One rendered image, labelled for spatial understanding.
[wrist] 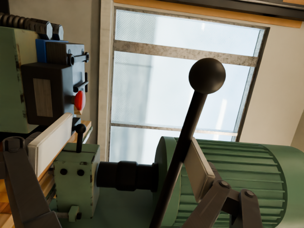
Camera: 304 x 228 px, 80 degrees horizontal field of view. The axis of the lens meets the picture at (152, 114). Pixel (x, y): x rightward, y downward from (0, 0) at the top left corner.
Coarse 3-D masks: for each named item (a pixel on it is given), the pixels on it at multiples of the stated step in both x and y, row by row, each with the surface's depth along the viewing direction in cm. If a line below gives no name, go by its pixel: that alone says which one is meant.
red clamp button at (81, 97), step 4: (80, 92) 26; (76, 96) 26; (80, 96) 26; (84, 96) 28; (76, 100) 26; (80, 100) 26; (84, 100) 28; (76, 104) 26; (80, 104) 26; (84, 104) 28; (76, 108) 27; (80, 108) 27
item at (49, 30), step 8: (0, 16) 24; (8, 16) 25; (16, 16) 25; (0, 24) 24; (8, 24) 24; (16, 24) 25; (24, 24) 25; (32, 24) 25; (40, 24) 25; (48, 24) 26; (56, 24) 29; (40, 32) 25; (48, 32) 26; (56, 32) 29
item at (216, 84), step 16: (208, 64) 16; (192, 80) 17; (208, 80) 16; (224, 80) 17; (192, 96) 18; (192, 112) 18; (192, 128) 19; (176, 144) 20; (176, 160) 20; (176, 176) 21; (160, 208) 23; (160, 224) 24
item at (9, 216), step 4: (72, 140) 50; (44, 180) 35; (0, 216) 26; (4, 216) 26; (8, 216) 26; (0, 220) 25; (4, 220) 25; (8, 220) 26; (12, 220) 27; (0, 224) 25; (4, 224) 25; (8, 224) 26; (12, 224) 27
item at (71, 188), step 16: (96, 144) 39; (64, 160) 33; (80, 160) 33; (96, 160) 36; (64, 176) 33; (80, 176) 34; (96, 176) 38; (64, 192) 35; (80, 192) 35; (96, 192) 40; (64, 208) 36; (80, 208) 36
